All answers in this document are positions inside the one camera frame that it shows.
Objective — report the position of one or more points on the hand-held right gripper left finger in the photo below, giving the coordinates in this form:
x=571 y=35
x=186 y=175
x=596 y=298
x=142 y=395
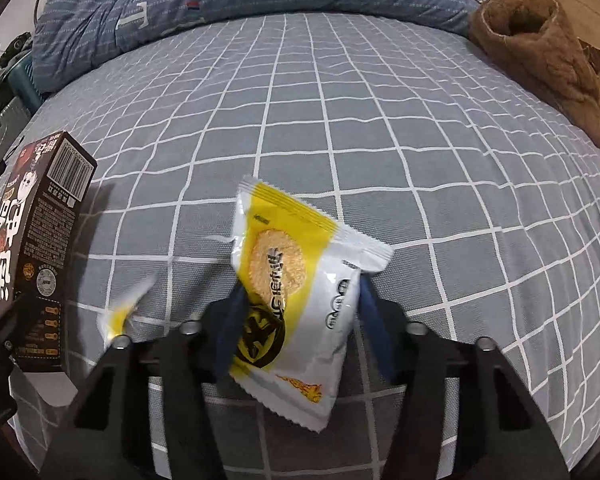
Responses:
x=227 y=340

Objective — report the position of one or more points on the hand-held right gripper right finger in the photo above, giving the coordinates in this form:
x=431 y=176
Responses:
x=377 y=330

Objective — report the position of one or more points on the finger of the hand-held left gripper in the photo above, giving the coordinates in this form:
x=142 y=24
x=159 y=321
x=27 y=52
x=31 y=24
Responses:
x=0 y=335

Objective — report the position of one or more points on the yellow and white snack packet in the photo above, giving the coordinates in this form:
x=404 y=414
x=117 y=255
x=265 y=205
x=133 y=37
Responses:
x=300 y=285

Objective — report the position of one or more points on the dark brown snack box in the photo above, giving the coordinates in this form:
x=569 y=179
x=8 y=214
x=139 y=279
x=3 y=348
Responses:
x=35 y=240

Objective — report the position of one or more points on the torn yellow wrapper piece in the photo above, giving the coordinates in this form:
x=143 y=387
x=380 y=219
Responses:
x=117 y=320

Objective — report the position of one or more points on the grey suitcase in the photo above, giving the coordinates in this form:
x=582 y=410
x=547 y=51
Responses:
x=0 y=125

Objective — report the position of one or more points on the teal plastic crate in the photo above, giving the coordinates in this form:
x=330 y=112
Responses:
x=25 y=80

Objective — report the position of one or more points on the brown fleece garment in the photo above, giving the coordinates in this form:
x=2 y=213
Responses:
x=555 y=70

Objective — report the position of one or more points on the dark patterned cloth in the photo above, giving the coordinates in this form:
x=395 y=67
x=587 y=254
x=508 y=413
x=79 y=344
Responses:
x=594 y=55

